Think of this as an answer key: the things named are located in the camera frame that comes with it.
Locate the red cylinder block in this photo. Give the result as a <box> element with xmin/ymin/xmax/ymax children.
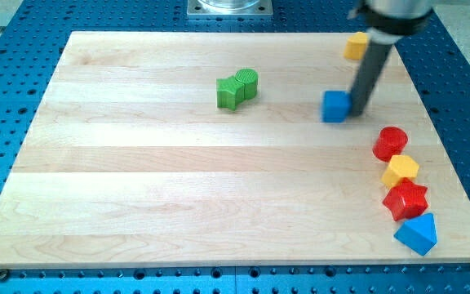
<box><xmin>372</xmin><ymin>126</ymin><xmax>408</xmax><ymax>162</ymax></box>

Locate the yellow hexagon block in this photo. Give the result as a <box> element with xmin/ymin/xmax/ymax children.
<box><xmin>381</xmin><ymin>155</ymin><xmax>419</xmax><ymax>188</ymax></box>

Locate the blue triangle block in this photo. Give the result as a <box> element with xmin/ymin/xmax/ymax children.
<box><xmin>393</xmin><ymin>213</ymin><xmax>437</xmax><ymax>256</ymax></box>

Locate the green cylinder block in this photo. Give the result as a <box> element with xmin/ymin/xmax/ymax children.
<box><xmin>235</xmin><ymin>68</ymin><xmax>259</xmax><ymax>100</ymax></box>

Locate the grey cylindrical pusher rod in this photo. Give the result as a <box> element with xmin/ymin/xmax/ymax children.
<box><xmin>348</xmin><ymin>40</ymin><xmax>392</xmax><ymax>117</ymax></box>

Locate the yellow heart block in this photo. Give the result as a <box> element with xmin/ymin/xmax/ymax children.
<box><xmin>343</xmin><ymin>32</ymin><xmax>368</xmax><ymax>60</ymax></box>

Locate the green star block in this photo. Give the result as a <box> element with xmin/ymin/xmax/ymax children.
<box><xmin>216</xmin><ymin>76</ymin><xmax>245</xmax><ymax>111</ymax></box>

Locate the light wooden board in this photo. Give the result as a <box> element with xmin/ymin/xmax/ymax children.
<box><xmin>0</xmin><ymin>31</ymin><xmax>470</xmax><ymax>269</ymax></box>

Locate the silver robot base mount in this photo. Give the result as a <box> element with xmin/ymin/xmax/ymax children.
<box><xmin>187</xmin><ymin>0</ymin><xmax>273</xmax><ymax>17</ymax></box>

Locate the red star block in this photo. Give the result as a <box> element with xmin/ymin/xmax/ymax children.
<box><xmin>383</xmin><ymin>178</ymin><xmax>428</xmax><ymax>221</ymax></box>

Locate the blue cube block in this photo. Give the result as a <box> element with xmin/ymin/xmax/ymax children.
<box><xmin>321</xmin><ymin>91</ymin><xmax>351</xmax><ymax>123</ymax></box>

